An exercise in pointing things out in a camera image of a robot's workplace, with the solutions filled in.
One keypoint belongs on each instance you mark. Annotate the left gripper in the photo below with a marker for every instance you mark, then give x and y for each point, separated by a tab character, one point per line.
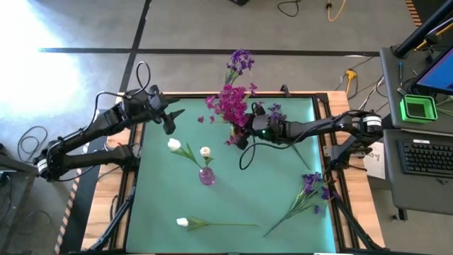
141	104

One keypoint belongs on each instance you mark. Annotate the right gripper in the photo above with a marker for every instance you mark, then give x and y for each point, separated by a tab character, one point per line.
263	125

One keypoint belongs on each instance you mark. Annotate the purple artificial flower bunch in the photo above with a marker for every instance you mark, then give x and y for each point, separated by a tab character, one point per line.
311	178
240	60
275	108

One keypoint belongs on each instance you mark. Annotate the magenta artificial flower bunch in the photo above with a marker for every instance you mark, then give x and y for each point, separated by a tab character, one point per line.
214	102
240	117
233	95

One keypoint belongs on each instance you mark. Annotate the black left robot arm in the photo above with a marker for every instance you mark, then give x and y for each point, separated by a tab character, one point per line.
88	132

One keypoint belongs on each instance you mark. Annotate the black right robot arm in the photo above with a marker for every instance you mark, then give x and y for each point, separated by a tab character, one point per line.
318	125

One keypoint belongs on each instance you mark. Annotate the pink ribbed glass vase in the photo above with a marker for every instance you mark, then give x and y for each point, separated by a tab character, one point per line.
207	176

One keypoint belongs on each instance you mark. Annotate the black clamp hook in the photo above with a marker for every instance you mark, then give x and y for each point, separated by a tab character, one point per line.
285	90

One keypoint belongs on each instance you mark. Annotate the green table mat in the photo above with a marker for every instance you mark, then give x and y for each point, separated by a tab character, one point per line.
240	198

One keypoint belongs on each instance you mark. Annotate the white paper sheet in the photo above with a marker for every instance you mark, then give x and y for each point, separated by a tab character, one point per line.
375	163

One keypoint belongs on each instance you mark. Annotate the black floor mat striped edge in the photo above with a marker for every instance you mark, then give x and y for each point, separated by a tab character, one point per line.
88	191

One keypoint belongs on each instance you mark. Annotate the black floor object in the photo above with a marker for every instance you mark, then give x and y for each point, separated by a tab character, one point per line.
240	2

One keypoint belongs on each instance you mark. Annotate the grey side desk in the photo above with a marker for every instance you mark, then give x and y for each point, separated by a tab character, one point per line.
391	88

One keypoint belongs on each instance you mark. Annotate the green plastic box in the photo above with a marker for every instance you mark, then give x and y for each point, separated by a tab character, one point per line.
405	113

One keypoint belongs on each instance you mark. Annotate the blue pen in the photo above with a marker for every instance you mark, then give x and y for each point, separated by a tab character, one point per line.
401	72

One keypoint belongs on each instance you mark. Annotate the grey metal stand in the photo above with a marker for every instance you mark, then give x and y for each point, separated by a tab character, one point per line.
21	166

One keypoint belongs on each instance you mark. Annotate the black keyboard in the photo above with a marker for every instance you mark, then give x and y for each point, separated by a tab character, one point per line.
428	159

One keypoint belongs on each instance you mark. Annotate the grey keyboard shelf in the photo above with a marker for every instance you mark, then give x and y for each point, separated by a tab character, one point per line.
417	195

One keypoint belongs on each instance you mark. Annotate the black monitor pole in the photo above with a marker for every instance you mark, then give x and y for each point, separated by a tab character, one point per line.
417	33

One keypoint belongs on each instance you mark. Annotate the monitor with blue screen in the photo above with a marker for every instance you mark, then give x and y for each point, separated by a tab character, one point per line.
440	72

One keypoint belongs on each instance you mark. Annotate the black aluminium table frame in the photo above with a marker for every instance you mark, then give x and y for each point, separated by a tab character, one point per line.
194	95

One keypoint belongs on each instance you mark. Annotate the grey metal bracket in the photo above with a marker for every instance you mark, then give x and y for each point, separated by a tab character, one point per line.
328	151

